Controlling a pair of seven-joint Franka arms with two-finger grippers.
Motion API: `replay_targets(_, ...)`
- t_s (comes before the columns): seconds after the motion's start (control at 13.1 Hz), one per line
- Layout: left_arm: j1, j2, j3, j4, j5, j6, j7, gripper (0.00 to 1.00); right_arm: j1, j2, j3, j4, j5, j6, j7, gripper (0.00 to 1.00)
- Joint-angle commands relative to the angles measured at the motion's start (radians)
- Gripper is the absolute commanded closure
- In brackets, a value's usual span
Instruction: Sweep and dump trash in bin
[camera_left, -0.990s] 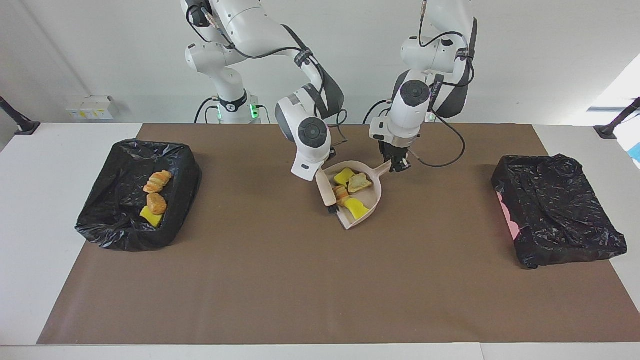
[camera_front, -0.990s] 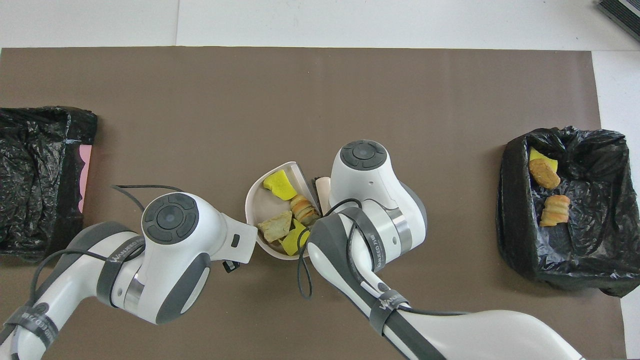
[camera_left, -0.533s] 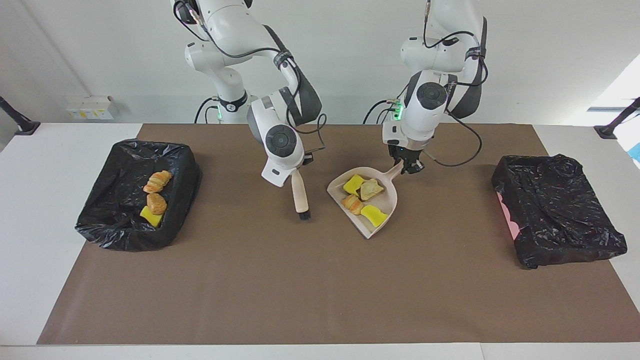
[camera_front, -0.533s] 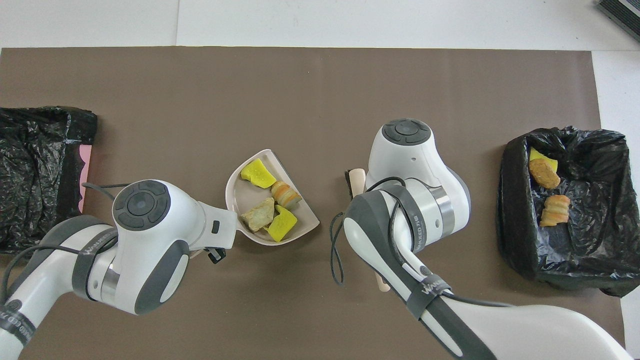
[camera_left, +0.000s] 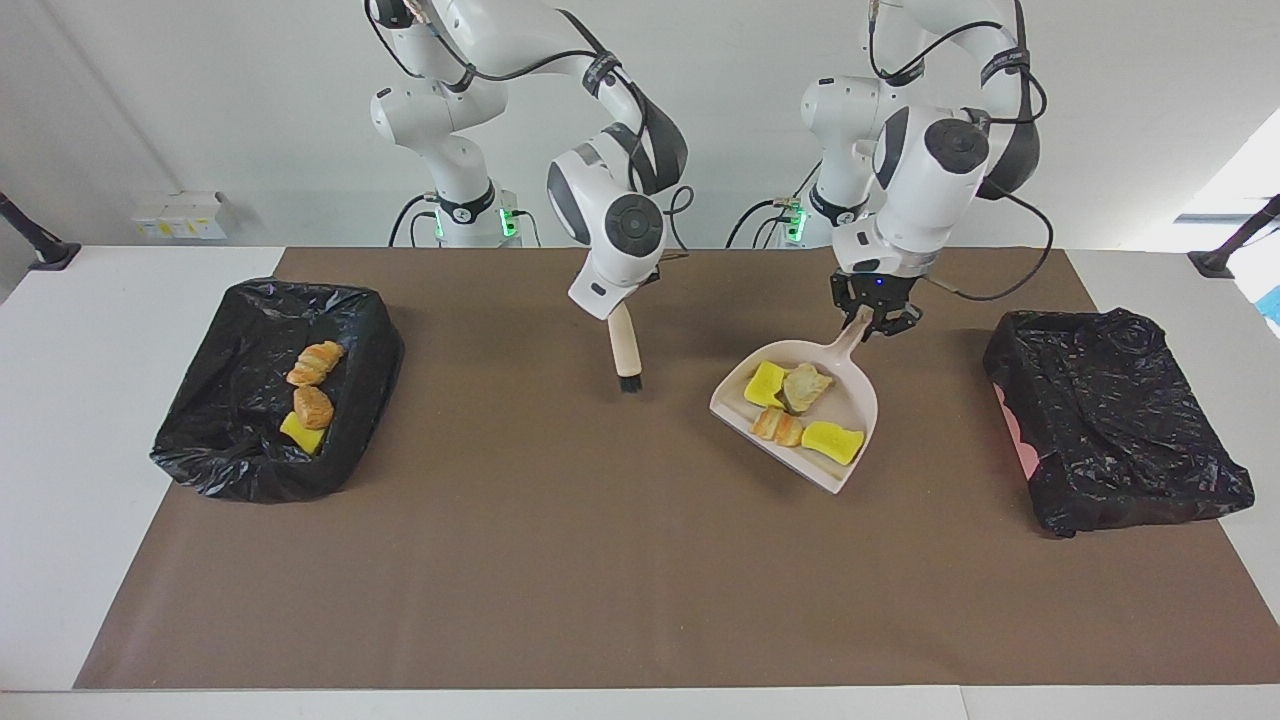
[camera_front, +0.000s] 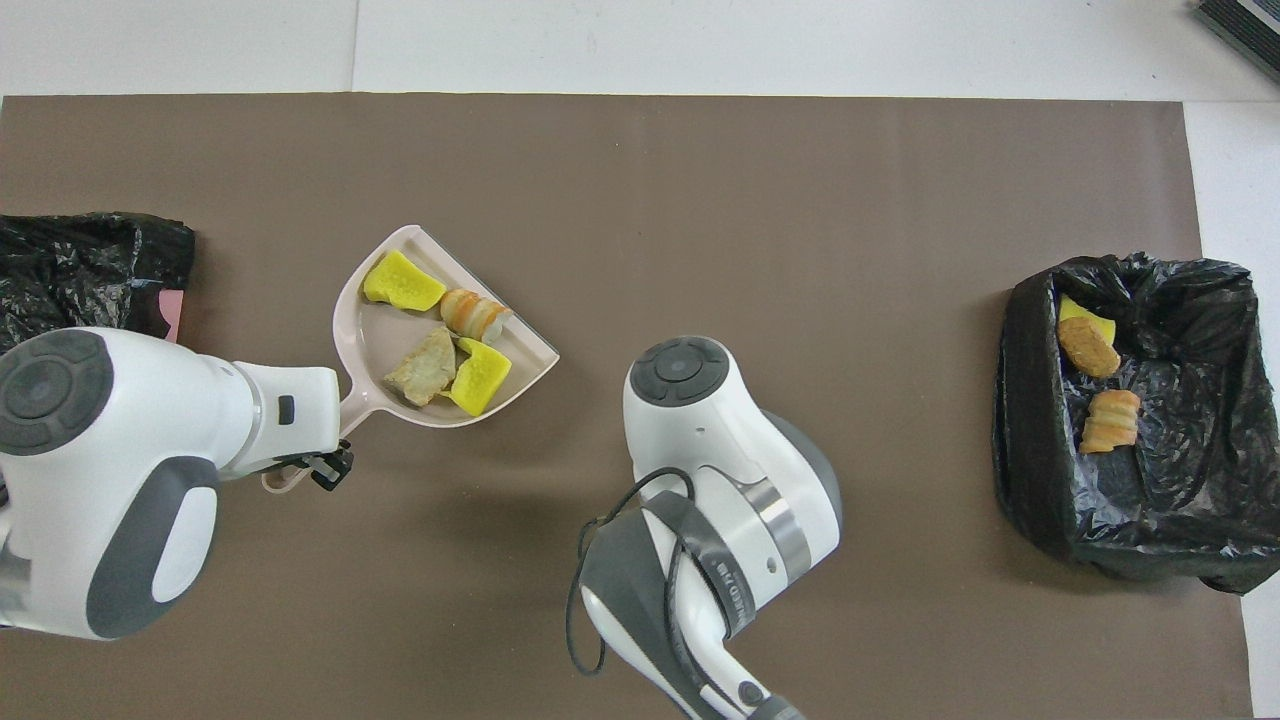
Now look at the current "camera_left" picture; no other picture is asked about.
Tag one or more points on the pink bin with black bag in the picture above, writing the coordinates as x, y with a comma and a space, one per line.
1110, 430

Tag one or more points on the beige brush black bristles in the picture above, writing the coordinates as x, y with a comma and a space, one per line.
626, 345

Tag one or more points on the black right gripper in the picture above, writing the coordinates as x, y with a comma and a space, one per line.
650, 276

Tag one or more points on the small yellow sponge piece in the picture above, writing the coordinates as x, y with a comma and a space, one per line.
300, 435

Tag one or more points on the orange striped sponge piece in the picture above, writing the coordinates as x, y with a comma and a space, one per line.
777, 427
315, 363

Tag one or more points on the pale beige sponge chunk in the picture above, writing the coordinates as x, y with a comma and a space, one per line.
806, 387

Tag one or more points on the white box yellow label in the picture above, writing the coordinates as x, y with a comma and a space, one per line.
150, 225
200, 215

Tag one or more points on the notched yellow sponge piece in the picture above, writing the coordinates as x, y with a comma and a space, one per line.
832, 443

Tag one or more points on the round brown sponge chunk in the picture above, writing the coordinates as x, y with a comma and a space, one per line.
313, 407

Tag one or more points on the bin lined with black bag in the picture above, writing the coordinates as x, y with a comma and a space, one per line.
230, 440

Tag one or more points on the black camera stand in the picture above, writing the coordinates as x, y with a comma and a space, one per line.
55, 257
1212, 265

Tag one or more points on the brown table mat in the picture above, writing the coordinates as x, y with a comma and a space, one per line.
640, 620

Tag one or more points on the blue object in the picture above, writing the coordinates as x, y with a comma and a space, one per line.
1273, 305

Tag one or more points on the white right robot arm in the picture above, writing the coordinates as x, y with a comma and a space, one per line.
620, 230

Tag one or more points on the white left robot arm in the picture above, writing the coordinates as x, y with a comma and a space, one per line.
925, 180

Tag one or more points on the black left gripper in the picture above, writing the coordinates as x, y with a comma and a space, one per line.
880, 290

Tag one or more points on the beige plastic dustpan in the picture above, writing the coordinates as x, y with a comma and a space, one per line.
855, 400

